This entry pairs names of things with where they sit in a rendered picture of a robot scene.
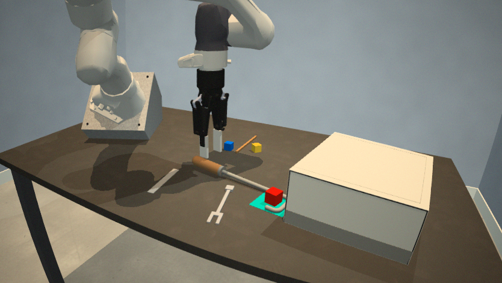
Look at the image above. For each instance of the blue cube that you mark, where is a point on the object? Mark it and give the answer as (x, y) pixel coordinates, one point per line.
(228, 145)

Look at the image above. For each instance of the teal flat square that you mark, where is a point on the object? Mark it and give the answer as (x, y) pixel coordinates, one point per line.
(259, 203)

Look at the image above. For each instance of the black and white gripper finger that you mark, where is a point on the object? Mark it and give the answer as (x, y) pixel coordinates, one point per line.
(200, 113)
(219, 118)

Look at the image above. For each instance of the metal hook with wooden handle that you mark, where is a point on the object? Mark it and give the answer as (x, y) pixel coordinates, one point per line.
(221, 171)

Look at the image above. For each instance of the pale grey flat bar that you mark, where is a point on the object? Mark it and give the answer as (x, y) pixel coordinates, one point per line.
(162, 181)

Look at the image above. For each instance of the red block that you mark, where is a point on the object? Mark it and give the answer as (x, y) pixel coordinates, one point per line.
(273, 196)

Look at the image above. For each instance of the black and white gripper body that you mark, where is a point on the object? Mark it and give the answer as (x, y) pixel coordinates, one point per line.
(209, 84)

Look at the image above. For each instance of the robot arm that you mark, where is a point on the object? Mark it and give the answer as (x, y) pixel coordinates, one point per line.
(97, 63)

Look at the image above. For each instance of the yellow cube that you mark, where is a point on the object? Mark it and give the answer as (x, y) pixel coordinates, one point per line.
(256, 147)

